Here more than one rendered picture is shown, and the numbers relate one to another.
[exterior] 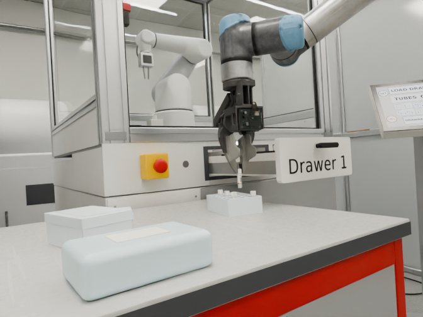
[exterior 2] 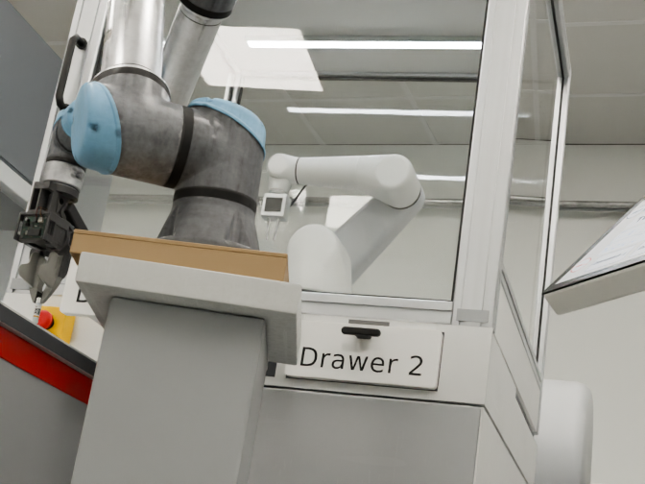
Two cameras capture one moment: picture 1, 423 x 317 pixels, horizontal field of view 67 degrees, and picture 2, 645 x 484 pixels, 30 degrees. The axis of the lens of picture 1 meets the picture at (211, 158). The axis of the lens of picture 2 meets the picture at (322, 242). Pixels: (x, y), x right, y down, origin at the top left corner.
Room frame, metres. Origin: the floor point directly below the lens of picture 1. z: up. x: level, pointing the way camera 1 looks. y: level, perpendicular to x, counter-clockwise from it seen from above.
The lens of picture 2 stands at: (-0.16, -2.01, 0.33)
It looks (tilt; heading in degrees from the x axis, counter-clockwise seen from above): 19 degrees up; 51
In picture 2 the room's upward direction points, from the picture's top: 9 degrees clockwise
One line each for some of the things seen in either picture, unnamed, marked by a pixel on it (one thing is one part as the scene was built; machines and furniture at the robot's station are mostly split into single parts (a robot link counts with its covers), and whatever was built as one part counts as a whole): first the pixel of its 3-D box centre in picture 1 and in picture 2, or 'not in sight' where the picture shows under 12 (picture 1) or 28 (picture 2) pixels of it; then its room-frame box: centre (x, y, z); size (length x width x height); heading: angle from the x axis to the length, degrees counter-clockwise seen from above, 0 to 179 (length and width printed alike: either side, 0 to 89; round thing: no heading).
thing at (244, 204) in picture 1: (233, 203); not in sight; (0.75, -0.04, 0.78); 0.12 x 0.08 x 0.04; 23
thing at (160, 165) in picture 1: (160, 166); (44, 321); (0.89, 0.14, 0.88); 0.04 x 0.03 x 0.04; 124
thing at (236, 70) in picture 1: (238, 75); (63, 180); (0.76, -0.07, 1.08); 0.08 x 0.08 x 0.05
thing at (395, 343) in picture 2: not in sight; (363, 353); (1.29, -0.36, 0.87); 0.29 x 0.02 x 0.11; 124
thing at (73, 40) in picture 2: not in sight; (69, 71); (0.86, 0.25, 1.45); 0.05 x 0.03 x 0.19; 34
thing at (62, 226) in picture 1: (88, 226); not in sight; (0.53, 0.21, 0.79); 0.13 x 0.09 x 0.05; 50
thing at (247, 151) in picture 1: (248, 153); (46, 275); (0.76, -0.09, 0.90); 0.06 x 0.03 x 0.09; 23
